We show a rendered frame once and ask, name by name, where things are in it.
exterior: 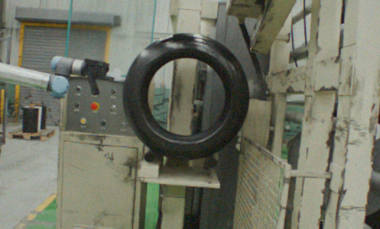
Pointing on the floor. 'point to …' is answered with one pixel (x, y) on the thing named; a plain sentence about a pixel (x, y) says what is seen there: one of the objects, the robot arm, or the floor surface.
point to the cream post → (181, 111)
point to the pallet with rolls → (33, 124)
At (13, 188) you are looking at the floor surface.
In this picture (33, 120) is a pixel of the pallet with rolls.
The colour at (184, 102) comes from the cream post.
